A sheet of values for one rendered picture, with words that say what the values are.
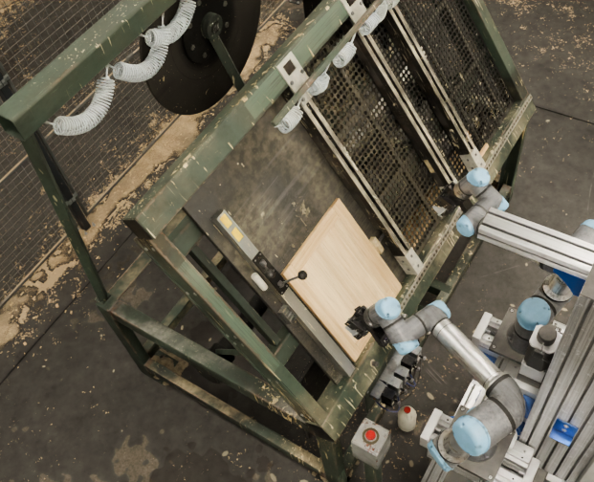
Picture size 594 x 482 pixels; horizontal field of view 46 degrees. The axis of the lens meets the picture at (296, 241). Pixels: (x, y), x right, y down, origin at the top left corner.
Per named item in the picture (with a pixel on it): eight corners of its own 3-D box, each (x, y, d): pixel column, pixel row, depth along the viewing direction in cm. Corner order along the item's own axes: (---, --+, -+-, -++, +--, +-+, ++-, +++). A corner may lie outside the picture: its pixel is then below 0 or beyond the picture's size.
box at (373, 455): (377, 471, 286) (376, 456, 271) (352, 456, 291) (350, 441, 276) (391, 446, 291) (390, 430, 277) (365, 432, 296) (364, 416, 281)
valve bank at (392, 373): (393, 428, 314) (393, 408, 294) (365, 413, 319) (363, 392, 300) (442, 342, 336) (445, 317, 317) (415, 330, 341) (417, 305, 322)
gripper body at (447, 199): (440, 189, 283) (454, 177, 272) (457, 202, 283) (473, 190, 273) (432, 203, 280) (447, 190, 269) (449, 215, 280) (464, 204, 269)
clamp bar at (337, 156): (404, 277, 323) (446, 279, 305) (259, 72, 267) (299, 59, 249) (414, 261, 328) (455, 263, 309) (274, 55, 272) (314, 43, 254)
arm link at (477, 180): (484, 189, 255) (469, 172, 255) (469, 201, 265) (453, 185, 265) (496, 178, 258) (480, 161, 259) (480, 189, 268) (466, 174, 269)
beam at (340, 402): (319, 437, 297) (336, 444, 289) (303, 422, 292) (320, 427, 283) (519, 111, 395) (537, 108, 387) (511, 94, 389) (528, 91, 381)
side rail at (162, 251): (303, 421, 292) (320, 427, 283) (132, 239, 240) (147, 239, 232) (311, 409, 294) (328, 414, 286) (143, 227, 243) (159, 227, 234)
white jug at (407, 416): (410, 435, 369) (411, 422, 353) (394, 427, 373) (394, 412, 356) (419, 420, 373) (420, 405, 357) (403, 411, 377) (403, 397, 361)
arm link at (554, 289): (524, 305, 278) (567, 235, 231) (545, 281, 283) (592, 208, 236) (549, 324, 274) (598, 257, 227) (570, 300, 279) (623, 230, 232)
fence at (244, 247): (343, 375, 298) (349, 377, 295) (210, 219, 254) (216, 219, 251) (349, 366, 300) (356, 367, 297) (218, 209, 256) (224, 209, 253)
